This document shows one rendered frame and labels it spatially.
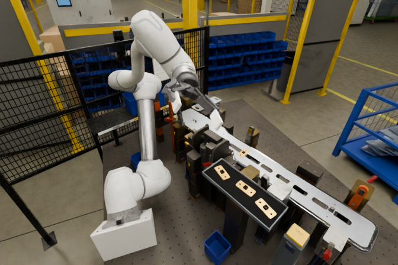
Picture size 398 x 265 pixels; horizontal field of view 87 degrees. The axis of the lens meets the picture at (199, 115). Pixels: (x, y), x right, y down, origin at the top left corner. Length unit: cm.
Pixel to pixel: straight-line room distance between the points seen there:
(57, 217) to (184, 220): 153
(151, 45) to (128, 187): 76
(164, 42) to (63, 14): 682
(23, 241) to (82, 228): 48
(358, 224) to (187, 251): 84
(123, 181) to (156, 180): 20
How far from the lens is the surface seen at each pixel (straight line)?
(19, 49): 278
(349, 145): 327
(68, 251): 238
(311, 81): 446
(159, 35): 74
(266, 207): 94
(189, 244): 136
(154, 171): 129
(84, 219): 250
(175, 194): 153
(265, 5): 575
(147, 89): 131
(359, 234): 126
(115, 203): 122
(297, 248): 94
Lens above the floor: 193
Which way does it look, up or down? 33 degrees down
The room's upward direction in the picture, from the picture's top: straight up
